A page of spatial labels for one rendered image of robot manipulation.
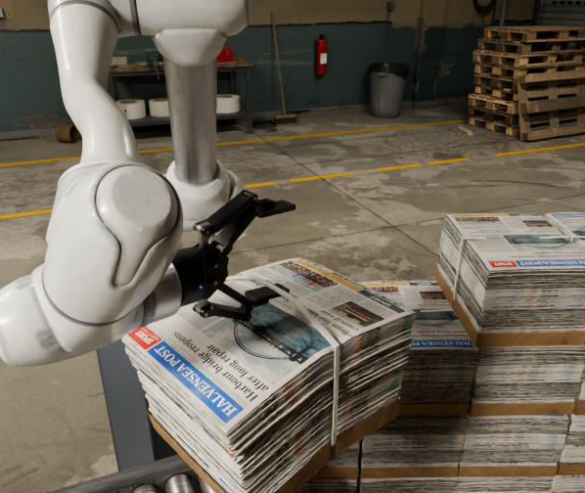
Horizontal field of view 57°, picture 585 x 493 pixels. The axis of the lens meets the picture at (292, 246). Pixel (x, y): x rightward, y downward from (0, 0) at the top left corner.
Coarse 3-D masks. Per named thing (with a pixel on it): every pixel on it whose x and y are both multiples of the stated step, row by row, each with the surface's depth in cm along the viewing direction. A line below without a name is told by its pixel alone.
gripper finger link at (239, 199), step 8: (232, 200) 74; (240, 200) 74; (248, 200) 74; (256, 200) 75; (224, 208) 73; (232, 208) 73; (240, 208) 73; (216, 216) 73; (224, 216) 72; (232, 216) 73; (216, 224) 71; (224, 224) 72; (208, 232) 71; (216, 232) 72
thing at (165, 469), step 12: (180, 456) 109; (132, 468) 107; (144, 468) 107; (156, 468) 107; (168, 468) 107; (180, 468) 107; (96, 480) 104; (108, 480) 104; (120, 480) 104; (132, 480) 104; (144, 480) 104; (156, 480) 104; (192, 480) 108; (48, 492) 101; (60, 492) 101; (72, 492) 101; (84, 492) 101; (96, 492) 101; (108, 492) 101; (120, 492) 102; (132, 492) 103
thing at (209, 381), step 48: (144, 336) 84; (192, 336) 82; (240, 336) 81; (144, 384) 90; (192, 384) 74; (240, 384) 73; (288, 384) 73; (192, 432) 82; (240, 432) 69; (288, 432) 77; (240, 480) 74
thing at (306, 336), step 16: (240, 288) 94; (256, 288) 94; (240, 304) 89; (272, 304) 89; (288, 304) 89; (272, 320) 85; (288, 320) 85; (304, 320) 84; (320, 320) 84; (288, 336) 80; (304, 336) 80; (320, 336) 81; (336, 336) 80; (352, 336) 80; (320, 352) 77; (320, 368) 77; (320, 384) 78; (320, 400) 80; (320, 416) 82; (320, 432) 84
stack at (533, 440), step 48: (384, 288) 167; (432, 288) 167; (432, 336) 143; (432, 384) 143; (480, 384) 143; (528, 384) 143; (576, 384) 144; (384, 432) 149; (432, 432) 149; (480, 432) 149; (528, 432) 150; (576, 432) 151; (336, 480) 158; (384, 480) 157; (432, 480) 157; (480, 480) 158; (528, 480) 158; (576, 480) 158
